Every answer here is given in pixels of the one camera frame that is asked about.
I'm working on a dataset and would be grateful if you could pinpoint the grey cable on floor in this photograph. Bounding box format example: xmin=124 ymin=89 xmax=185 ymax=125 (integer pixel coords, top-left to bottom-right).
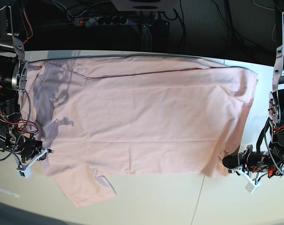
xmin=252 ymin=0 xmax=284 ymax=42

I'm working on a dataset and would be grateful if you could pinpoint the black power strip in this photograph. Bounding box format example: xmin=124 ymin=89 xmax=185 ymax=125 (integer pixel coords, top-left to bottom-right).
xmin=73 ymin=15 xmax=129 ymax=27

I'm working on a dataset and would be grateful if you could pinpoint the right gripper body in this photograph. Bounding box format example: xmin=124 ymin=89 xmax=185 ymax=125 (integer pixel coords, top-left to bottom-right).
xmin=14 ymin=138 xmax=48 ymax=169

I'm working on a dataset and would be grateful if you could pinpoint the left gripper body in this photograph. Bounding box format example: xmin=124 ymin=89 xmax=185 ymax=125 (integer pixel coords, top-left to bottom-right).
xmin=237 ymin=145 xmax=273 ymax=185

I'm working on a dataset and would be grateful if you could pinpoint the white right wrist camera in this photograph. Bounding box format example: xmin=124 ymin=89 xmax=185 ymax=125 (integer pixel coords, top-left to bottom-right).
xmin=17 ymin=167 xmax=31 ymax=179

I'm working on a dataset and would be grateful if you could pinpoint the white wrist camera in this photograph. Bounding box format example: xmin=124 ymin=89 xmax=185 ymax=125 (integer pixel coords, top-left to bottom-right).
xmin=245 ymin=183 xmax=261 ymax=194
xmin=17 ymin=167 xmax=31 ymax=179

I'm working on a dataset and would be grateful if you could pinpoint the grey box with oval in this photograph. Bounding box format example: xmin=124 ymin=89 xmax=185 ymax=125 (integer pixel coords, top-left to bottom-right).
xmin=111 ymin=0 xmax=178 ymax=11

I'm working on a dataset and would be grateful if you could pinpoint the pink T-shirt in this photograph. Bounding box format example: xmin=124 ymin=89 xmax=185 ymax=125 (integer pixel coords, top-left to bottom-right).
xmin=22 ymin=55 xmax=257 ymax=207

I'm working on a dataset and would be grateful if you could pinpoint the white label sticker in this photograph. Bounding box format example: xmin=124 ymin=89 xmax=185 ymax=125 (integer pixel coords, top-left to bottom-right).
xmin=0 ymin=187 xmax=20 ymax=199

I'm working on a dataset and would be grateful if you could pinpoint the black power adapter box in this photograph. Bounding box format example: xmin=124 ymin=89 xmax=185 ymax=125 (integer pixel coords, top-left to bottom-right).
xmin=153 ymin=20 xmax=169 ymax=36

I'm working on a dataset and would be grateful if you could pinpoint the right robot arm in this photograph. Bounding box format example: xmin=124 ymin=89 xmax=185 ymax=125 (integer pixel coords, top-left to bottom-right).
xmin=0 ymin=0 xmax=53 ymax=177

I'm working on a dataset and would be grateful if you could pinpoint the aluminium table leg post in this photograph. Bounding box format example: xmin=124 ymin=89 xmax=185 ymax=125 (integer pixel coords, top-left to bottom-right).
xmin=141 ymin=24 xmax=153 ymax=52

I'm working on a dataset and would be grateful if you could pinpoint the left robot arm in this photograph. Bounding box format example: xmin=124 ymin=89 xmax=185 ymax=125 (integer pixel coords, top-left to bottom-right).
xmin=223 ymin=9 xmax=284 ymax=193

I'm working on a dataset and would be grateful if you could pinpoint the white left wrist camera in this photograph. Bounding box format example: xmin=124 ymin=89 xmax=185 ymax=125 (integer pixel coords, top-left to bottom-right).
xmin=245 ymin=183 xmax=261 ymax=194

